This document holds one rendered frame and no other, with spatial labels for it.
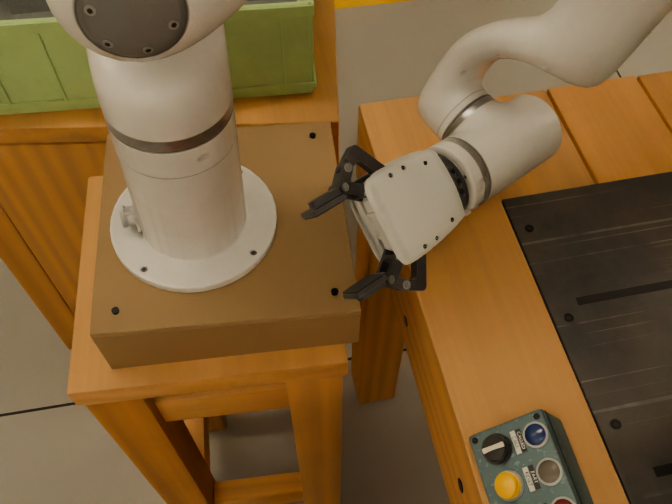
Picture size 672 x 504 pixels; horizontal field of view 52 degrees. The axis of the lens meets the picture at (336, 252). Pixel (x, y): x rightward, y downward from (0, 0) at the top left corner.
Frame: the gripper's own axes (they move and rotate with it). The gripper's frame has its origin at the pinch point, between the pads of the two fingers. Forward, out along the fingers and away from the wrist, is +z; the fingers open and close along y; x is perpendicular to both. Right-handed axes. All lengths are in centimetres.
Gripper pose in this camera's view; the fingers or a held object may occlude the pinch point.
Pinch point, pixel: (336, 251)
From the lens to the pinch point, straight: 68.8
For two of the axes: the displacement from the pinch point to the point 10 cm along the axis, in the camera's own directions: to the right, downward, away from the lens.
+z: -7.6, 4.8, -4.4
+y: -4.5, -8.7, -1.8
